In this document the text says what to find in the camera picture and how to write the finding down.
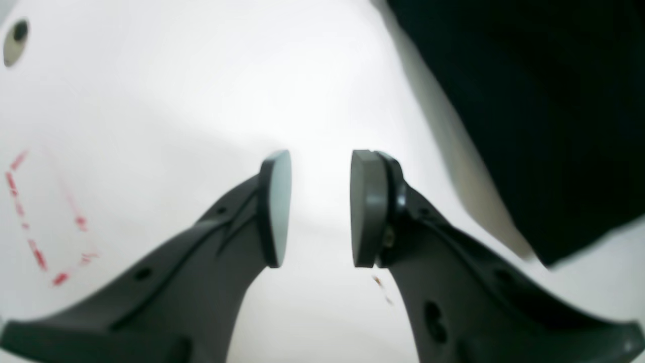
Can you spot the red tape rectangle marking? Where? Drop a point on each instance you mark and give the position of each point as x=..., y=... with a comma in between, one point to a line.
x=54, y=226

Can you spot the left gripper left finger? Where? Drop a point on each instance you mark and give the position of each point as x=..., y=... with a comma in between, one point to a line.
x=180, y=302

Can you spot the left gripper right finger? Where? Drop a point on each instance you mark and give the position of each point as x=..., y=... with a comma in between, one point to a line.
x=464, y=302

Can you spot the black graphic t-shirt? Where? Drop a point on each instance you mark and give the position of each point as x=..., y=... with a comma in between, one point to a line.
x=551, y=94

